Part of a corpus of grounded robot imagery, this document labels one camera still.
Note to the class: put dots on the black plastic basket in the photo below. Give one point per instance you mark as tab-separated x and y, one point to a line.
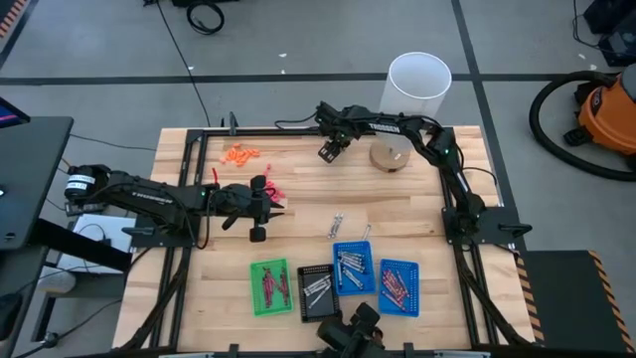
325	310

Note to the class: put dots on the black equipment case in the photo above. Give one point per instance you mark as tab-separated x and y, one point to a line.
618	30

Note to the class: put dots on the white box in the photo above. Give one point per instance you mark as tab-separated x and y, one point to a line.
119	229

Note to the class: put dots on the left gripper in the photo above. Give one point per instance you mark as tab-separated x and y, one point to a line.
243	199

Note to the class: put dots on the green plastic basket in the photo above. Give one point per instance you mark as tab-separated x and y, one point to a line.
256	303

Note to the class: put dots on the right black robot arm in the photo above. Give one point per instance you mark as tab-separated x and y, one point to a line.
422	134

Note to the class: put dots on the grey crayon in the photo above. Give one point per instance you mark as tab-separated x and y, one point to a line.
354	263
340	272
318	287
366	232
352	259
339	225
331	228
353	266
353	278
352	254
318	281
319	297

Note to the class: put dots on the bright red crayon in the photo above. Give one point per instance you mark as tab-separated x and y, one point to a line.
215	174

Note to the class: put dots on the black power adapter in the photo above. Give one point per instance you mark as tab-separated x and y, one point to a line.
79	209

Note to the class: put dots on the black hazard-striped platform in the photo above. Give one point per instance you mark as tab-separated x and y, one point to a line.
571	298

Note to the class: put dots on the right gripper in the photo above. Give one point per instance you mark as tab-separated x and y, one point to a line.
340	141

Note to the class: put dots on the blue plastic basket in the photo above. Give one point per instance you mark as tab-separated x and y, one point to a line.
415	298
370	283

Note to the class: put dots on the black desk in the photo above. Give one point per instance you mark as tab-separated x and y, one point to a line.
30	174

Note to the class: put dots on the orange shop vacuum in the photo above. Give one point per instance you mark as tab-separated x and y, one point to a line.
606	114
534	117

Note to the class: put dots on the computer screen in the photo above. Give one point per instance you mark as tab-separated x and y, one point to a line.
10	117

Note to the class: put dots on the white cylindrical table lamp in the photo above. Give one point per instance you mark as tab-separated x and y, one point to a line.
417	64

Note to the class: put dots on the white rounded object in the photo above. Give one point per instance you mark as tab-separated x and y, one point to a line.
54	282

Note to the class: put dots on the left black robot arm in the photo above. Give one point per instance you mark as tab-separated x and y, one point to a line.
149	196

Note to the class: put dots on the silver screws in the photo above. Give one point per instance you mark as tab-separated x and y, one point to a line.
335	227

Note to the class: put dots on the black aluminium table frame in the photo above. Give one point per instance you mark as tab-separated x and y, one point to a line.
298	131

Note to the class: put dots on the black desk crossbar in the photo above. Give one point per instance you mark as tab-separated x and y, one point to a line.
74	243

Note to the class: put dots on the coral pink crayon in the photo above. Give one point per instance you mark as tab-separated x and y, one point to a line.
272	186
279	193
268	171

